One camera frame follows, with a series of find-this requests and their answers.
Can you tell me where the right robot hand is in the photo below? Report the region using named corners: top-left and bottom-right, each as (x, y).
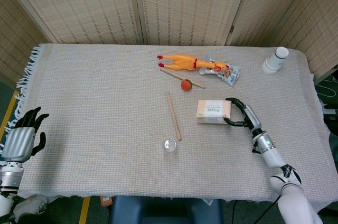
top-left (223, 97), bottom-right (264, 132)

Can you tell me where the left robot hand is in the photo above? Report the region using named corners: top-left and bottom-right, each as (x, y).
top-left (0, 106), bottom-right (50, 163)

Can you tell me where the beige tissue box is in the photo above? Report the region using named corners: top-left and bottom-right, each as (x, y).
top-left (196, 99), bottom-right (233, 125)

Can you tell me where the white robot base shell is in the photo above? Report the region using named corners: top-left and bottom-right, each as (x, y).
top-left (12, 194), bottom-right (49, 221)

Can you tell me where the white blue snack packet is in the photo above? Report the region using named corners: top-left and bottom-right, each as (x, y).
top-left (217, 65), bottom-right (241, 87)

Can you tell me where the white paper cup stack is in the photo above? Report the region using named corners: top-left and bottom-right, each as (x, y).
top-left (261, 46), bottom-right (289, 74)

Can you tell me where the silver snack packet black print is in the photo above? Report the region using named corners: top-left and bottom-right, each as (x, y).
top-left (199, 54), bottom-right (220, 76)

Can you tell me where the small orange ball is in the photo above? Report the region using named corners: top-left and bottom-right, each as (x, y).
top-left (181, 79), bottom-right (193, 92)

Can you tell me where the thin wooden stick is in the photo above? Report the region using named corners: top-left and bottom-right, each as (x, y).
top-left (166, 91), bottom-right (182, 142)
top-left (160, 69), bottom-right (206, 89)

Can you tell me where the clear plastic cup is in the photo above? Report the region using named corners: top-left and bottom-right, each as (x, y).
top-left (162, 137), bottom-right (177, 156)

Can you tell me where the beige woven tablecloth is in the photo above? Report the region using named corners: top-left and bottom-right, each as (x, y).
top-left (15, 43), bottom-right (331, 203)

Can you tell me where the yellow rubber chicken toy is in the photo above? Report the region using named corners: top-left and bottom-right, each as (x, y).
top-left (157, 53), bottom-right (230, 73)

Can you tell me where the orange box under table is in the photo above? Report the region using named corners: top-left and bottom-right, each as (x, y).
top-left (100, 195), bottom-right (115, 207)

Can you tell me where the dark blue chair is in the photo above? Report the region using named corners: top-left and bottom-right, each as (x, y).
top-left (109, 196), bottom-right (224, 224)

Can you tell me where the woven folding screen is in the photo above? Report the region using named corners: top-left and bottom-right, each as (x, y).
top-left (0, 0), bottom-right (338, 87)

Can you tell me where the white cable on floor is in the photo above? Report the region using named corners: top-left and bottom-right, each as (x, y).
top-left (315, 74), bottom-right (338, 96)

